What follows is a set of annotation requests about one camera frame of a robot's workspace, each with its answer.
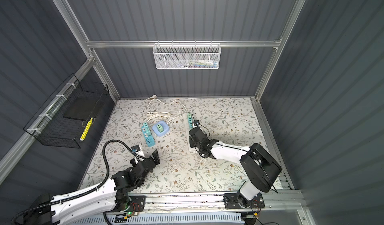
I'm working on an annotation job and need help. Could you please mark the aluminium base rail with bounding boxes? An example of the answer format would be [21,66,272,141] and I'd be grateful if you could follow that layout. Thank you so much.
[61,189,308,215]

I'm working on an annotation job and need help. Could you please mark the white long power strip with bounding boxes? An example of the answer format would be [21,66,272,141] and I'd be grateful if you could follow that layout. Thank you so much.
[183,113,197,154]

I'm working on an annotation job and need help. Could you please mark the black flat pad in basket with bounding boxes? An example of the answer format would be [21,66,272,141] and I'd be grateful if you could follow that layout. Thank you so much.
[63,98,103,121]

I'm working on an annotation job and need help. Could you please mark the white wire mesh basket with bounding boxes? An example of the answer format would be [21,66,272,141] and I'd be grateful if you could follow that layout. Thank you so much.
[153,44,222,70]

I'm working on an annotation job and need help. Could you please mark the teal power strip with USB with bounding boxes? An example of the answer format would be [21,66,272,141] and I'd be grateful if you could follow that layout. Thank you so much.
[141,122,155,147]

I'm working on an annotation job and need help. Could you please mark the black wire mesh basket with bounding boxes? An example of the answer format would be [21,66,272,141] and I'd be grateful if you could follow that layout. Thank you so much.
[24,75,110,149]

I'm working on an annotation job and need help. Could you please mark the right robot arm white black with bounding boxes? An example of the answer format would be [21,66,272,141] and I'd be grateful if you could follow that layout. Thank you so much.
[189,127,282,208]

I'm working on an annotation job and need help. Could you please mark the floral patterned table mat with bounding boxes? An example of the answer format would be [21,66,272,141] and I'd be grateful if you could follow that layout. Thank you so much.
[80,97,266,194]

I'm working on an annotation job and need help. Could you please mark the yellow marker pen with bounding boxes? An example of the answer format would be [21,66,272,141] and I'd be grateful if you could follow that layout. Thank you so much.
[80,117,94,141]

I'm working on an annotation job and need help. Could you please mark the white coiled power cable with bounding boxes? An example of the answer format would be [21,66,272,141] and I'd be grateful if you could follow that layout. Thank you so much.
[143,94,190,124]

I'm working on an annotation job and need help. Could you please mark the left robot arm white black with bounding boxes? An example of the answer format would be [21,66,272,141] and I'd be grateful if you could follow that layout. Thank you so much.
[11,139,160,225]

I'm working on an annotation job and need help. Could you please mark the white ventilated cable tray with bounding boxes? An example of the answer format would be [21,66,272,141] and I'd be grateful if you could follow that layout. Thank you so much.
[71,212,244,225]

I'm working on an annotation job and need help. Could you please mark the pens in white basket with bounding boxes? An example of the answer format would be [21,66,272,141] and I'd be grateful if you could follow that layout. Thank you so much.
[176,59,219,69]

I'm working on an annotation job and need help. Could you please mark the blue square socket cube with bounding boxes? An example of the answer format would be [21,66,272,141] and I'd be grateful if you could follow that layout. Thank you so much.
[152,121,170,137]

